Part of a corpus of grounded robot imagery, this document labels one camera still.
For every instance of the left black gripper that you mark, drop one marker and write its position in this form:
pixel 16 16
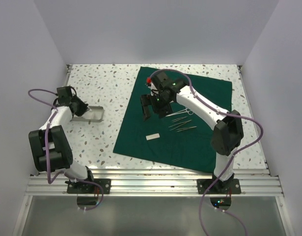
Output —
pixel 84 106

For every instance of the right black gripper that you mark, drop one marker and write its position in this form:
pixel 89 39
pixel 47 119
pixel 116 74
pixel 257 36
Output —
pixel 149 99

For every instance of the short tweezers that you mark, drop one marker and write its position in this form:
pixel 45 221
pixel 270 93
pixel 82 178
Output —
pixel 178 119

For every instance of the white strip packet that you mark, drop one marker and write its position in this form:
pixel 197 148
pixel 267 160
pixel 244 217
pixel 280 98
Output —
pixel 152 136

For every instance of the long tweezers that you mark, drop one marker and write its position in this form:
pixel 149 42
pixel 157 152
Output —
pixel 175 126
pixel 186 128

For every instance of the silver hemostat forceps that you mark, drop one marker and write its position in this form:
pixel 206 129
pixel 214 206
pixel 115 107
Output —
pixel 186 110

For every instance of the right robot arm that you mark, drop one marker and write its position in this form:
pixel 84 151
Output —
pixel 226 126

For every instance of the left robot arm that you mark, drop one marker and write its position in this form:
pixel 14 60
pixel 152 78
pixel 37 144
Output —
pixel 49 145

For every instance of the green surgical drape cloth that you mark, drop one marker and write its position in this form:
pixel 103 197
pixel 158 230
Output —
pixel 190 149

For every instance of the metal instrument tray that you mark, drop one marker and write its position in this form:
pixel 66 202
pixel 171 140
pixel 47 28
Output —
pixel 93 114

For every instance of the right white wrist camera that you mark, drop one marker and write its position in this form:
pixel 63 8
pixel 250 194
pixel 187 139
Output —
pixel 150 85

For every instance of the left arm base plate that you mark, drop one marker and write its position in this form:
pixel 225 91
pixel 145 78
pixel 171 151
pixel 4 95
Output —
pixel 84 188

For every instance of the aluminium rail frame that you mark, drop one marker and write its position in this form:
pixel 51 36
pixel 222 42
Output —
pixel 92 143

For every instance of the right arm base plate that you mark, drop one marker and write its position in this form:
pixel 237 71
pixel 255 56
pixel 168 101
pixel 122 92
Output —
pixel 226 187

